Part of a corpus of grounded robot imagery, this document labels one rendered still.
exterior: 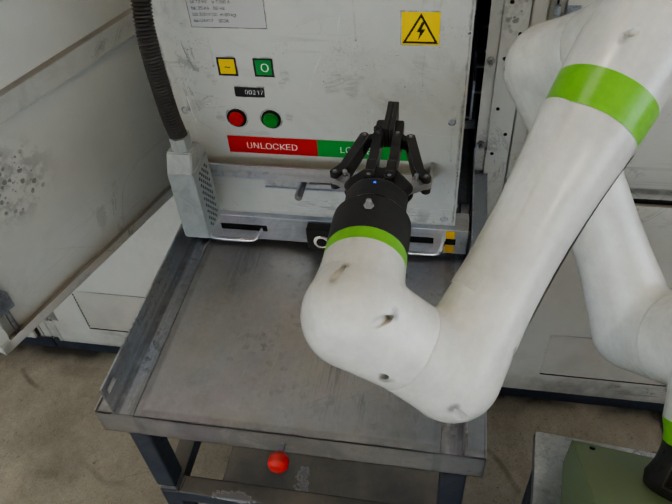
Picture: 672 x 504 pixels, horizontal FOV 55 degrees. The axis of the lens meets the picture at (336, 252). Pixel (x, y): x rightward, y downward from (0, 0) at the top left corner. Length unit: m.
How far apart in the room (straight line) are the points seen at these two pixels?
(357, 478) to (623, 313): 0.95
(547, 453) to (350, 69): 0.69
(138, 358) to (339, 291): 0.62
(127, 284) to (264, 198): 0.84
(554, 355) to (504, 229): 1.23
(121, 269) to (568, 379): 1.32
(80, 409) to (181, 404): 1.17
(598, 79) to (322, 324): 0.38
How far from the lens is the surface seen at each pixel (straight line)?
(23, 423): 2.30
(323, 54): 1.03
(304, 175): 1.12
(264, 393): 1.08
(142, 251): 1.84
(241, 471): 1.79
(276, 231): 1.26
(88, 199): 1.34
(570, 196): 0.71
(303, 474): 1.76
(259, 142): 1.15
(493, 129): 1.40
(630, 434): 2.12
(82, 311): 2.18
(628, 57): 0.76
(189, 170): 1.09
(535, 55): 0.90
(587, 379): 2.01
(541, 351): 1.89
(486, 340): 0.68
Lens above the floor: 1.74
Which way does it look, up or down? 45 degrees down
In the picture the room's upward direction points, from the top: 5 degrees counter-clockwise
